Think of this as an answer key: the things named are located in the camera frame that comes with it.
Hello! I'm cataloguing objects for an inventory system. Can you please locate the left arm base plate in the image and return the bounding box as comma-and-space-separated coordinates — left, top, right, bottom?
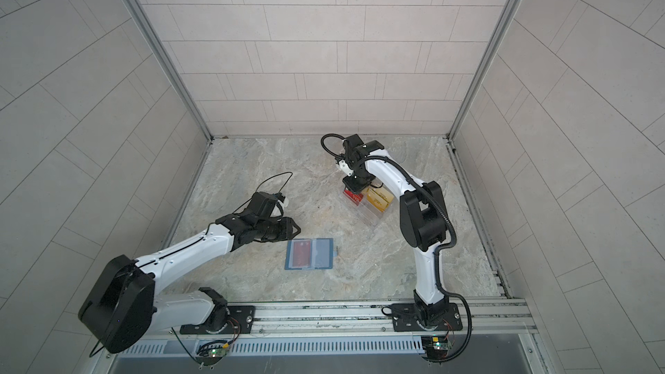
178, 306, 256, 335

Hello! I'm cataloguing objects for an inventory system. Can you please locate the green circuit board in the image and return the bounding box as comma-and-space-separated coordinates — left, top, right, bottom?
421, 336, 450, 362
197, 340, 230, 365

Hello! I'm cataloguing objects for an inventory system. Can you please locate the red cards right stack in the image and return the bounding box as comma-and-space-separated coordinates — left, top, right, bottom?
343, 189, 364, 205

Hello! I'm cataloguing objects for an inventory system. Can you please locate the right green circuit board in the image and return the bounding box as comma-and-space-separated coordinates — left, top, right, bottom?
421, 336, 450, 362

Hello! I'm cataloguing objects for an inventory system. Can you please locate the left green circuit board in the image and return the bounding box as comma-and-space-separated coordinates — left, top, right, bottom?
197, 340, 230, 365

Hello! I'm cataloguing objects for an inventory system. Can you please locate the aluminium mounting rail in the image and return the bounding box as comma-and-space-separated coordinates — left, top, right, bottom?
103, 298, 536, 341

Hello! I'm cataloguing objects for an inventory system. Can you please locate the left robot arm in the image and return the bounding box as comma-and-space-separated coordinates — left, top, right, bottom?
78, 192, 301, 353

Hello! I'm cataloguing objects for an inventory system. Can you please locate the clear acrylic card stand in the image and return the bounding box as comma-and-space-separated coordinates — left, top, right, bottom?
342, 185, 393, 227

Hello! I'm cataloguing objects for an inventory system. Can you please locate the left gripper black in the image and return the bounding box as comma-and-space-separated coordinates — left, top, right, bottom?
255, 217, 306, 242

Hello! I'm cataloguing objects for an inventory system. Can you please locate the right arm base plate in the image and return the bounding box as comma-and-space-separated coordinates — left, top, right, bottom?
382, 302, 463, 332

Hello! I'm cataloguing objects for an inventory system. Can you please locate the left camera black cable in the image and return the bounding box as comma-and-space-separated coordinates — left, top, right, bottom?
233, 170, 294, 214

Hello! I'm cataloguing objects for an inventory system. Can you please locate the gold cards right stack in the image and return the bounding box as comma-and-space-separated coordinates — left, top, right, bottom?
365, 186, 395, 212

